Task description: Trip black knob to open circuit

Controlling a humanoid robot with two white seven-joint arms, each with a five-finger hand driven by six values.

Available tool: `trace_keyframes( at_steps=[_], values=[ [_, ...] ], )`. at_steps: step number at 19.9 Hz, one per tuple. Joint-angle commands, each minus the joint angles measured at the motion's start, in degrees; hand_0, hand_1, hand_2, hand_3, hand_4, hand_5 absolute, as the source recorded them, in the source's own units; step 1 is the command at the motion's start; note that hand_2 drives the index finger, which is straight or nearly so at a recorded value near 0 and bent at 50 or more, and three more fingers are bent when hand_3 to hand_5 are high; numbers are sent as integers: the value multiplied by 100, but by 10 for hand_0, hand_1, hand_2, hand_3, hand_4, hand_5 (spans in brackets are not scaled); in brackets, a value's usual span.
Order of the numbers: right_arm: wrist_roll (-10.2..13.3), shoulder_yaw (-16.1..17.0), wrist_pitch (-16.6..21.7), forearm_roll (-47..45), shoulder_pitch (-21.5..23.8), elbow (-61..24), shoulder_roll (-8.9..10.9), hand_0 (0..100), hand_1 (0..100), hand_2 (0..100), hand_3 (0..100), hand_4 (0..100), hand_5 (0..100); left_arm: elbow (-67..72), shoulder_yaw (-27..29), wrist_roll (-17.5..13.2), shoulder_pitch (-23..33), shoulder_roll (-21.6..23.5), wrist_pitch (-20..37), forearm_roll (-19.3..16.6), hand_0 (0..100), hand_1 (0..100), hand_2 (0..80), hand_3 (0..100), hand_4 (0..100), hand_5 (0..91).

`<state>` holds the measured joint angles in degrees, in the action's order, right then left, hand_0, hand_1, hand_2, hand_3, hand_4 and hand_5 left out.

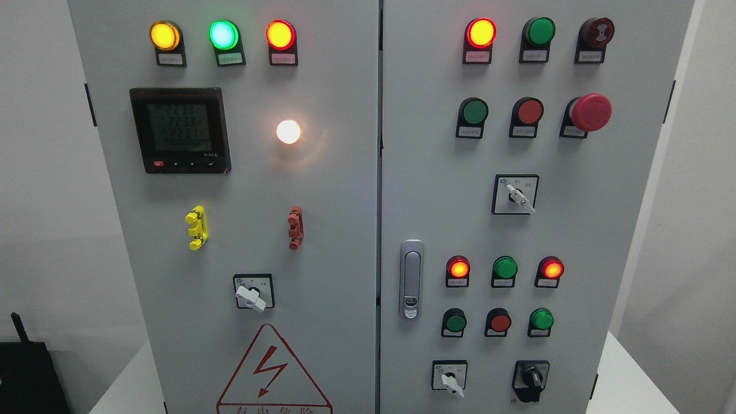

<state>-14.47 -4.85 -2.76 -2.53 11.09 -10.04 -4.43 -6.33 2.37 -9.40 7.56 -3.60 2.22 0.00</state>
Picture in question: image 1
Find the red terminal connector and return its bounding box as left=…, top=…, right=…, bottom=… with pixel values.
left=287, top=205, right=304, bottom=251

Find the red lit indicator lower left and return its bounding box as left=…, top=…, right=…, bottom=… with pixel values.
left=445, top=256, right=471, bottom=288

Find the white lit indicator light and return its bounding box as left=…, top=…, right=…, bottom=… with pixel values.
left=276, top=120, right=302, bottom=145

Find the green push button upper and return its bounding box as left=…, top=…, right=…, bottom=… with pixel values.
left=455, top=97, right=489, bottom=139

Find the grey left cabinet door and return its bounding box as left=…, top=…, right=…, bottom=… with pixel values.
left=68, top=1, right=379, bottom=413

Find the grey cabinet door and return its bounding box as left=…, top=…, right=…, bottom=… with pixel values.
left=379, top=1, right=694, bottom=413
left=68, top=1, right=379, bottom=413

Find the green indicator lower middle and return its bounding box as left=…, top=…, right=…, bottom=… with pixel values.
left=491, top=256, right=518, bottom=288

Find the grey right cabinet door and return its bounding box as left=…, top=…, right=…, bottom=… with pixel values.
left=379, top=1, right=694, bottom=413

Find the yellow terminal connector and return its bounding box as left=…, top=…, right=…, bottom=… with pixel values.
left=186, top=205, right=209, bottom=251

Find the red push button lower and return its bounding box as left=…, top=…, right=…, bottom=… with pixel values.
left=484, top=308, right=512, bottom=338

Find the red push button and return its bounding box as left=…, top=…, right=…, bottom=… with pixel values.
left=484, top=308, right=512, bottom=338
left=508, top=97, right=544, bottom=138

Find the red push button upper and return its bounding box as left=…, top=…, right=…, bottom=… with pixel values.
left=508, top=97, right=544, bottom=138

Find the red lit indicator lower right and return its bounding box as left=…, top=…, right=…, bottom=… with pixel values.
left=534, top=256, right=565, bottom=289

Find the red lit indicator light left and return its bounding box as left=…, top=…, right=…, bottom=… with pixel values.
left=266, top=20, right=298, bottom=66

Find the red electrical warning sticker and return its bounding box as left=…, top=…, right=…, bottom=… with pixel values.
left=216, top=323, right=333, bottom=413

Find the black digital power meter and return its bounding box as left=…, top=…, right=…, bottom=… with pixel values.
left=129, top=87, right=231, bottom=175

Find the bright green push button lower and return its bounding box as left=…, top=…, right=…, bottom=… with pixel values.
left=527, top=308, right=555, bottom=338

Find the red lit indicator top right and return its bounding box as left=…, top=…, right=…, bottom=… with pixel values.
left=462, top=17, right=497, bottom=65

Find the green lit indicator light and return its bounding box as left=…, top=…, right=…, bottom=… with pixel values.
left=208, top=19, right=246, bottom=67

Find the red emergency stop button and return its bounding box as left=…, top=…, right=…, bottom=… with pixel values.
left=559, top=93, right=612, bottom=139

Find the green indicator top right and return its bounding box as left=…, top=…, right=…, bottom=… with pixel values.
left=519, top=17, right=555, bottom=64

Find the yellow indicator light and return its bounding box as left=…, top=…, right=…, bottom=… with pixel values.
left=149, top=20, right=187, bottom=67

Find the dark red buzzer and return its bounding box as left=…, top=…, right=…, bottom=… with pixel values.
left=574, top=17, right=615, bottom=64

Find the black box with antenna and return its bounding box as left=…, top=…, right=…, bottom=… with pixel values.
left=1, top=312, right=71, bottom=413

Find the silver door lock handle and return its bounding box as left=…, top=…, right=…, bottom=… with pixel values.
left=399, top=239, right=425, bottom=320

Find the white selector switch left door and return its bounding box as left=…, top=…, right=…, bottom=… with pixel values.
left=232, top=274, right=275, bottom=313

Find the white selector switch upper right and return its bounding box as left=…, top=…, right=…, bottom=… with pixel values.
left=492, top=175, right=539, bottom=215

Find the white selector switch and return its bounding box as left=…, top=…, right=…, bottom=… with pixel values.
left=431, top=359, right=468, bottom=398
left=492, top=175, right=539, bottom=215

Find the white selector switch bottom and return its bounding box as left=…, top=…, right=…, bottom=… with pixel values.
left=431, top=359, right=468, bottom=398

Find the black knob selector switch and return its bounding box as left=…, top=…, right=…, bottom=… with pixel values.
left=512, top=360, right=550, bottom=403

